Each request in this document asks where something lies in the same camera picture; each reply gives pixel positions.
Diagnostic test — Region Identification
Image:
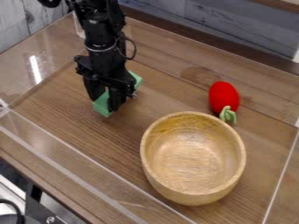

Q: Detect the green rectangular block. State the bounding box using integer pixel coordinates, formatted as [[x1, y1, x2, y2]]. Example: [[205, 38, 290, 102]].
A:
[[93, 72, 143, 117]]

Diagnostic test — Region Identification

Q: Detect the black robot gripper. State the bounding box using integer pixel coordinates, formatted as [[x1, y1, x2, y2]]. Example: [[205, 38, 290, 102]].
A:
[[74, 40, 137, 111]]

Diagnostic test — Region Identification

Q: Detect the red plush strawberry toy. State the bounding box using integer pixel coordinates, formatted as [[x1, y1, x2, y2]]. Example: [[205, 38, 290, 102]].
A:
[[210, 81, 241, 124]]

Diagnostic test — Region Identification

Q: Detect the black cable loop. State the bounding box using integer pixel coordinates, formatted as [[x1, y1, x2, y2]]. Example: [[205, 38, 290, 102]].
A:
[[0, 198, 25, 224]]

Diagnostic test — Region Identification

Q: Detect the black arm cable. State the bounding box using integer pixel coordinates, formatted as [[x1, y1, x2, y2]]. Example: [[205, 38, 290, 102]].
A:
[[117, 31, 138, 61]]

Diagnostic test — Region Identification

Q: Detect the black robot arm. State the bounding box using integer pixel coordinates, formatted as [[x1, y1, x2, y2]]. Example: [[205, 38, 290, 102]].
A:
[[66, 0, 143, 117]]

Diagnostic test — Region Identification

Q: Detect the brown wooden bowl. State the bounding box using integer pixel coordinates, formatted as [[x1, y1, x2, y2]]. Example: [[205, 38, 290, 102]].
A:
[[141, 111, 247, 206]]

